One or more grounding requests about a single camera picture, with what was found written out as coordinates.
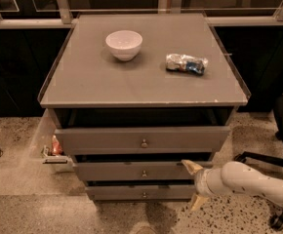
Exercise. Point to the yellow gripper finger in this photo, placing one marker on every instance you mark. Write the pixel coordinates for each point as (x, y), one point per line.
(192, 167)
(197, 201)

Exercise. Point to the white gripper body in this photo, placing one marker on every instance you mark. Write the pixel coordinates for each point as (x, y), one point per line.
(200, 181)

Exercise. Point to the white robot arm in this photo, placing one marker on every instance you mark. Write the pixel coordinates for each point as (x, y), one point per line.
(232, 177)

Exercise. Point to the grey top drawer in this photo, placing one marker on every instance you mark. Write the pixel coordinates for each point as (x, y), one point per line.
(77, 141)

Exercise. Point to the grey drawer cabinet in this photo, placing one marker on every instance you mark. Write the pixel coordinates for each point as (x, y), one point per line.
(90, 88)

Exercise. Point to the crumpled snack bag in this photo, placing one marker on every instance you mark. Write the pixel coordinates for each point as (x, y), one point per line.
(186, 64)

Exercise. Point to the white ceramic bowl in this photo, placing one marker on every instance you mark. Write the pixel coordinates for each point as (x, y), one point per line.
(124, 44)

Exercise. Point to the clear plastic side bin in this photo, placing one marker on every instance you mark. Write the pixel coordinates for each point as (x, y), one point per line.
(41, 147)

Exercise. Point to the metal window railing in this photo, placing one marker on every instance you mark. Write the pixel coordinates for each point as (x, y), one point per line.
(217, 12)

